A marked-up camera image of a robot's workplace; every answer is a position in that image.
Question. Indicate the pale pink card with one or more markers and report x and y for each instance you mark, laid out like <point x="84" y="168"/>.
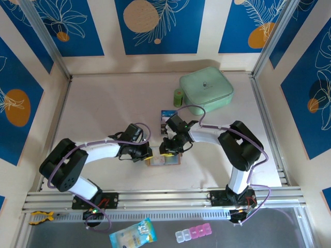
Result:
<point x="163" y="119"/>

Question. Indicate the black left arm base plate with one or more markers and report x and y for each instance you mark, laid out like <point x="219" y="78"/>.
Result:
<point x="111" y="200"/>

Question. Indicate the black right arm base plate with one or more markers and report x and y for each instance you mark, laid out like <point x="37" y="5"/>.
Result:
<point x="219" y="199"/>

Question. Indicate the tan leather card holder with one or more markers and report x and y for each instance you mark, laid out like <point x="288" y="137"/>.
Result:
<point x="172" y="160"/>

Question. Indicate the pink white pill organizer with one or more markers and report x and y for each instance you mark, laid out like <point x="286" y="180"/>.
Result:
<point x="194" y="232"/>

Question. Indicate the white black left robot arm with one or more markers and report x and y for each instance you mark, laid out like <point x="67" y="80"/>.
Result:
<point x="103" y="152"/>

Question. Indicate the long aluminium mounting rail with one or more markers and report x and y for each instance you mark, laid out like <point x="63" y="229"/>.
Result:
<point x="165" y="196"/>

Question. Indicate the aluminium frame post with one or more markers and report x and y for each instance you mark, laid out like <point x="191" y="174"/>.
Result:
<point x="274" y="33"/>
<point x="46" y="38"/>

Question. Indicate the aluminium side rail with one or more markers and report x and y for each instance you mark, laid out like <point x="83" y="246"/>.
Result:
<point x="59" y="118"/>
<point x="266" y="116"/>

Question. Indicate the small green cylinder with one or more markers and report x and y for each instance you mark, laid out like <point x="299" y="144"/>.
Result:
<point x="178" y="99"/>

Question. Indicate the small blue white card box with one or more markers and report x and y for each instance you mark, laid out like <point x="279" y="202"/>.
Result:
<point x="166" y="113"/>

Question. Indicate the clear plastic box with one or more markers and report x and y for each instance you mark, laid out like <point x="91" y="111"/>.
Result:
<point x="157" y="113"/>

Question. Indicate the blue white snack packet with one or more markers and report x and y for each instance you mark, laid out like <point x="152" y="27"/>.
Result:
<point x="134" y="232"/>

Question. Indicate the mint green zip pouch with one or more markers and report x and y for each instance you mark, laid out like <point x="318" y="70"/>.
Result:
<point x="207" y="82"/>

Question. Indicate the dark credit card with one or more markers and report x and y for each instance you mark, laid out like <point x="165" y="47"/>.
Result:
<point x="163" y="129"/>

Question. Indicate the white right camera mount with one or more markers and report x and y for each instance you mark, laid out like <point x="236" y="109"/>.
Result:
<point x="170" y="133"/>

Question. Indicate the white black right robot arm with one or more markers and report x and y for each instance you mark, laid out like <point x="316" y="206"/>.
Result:
<point x="204" y="134"/>

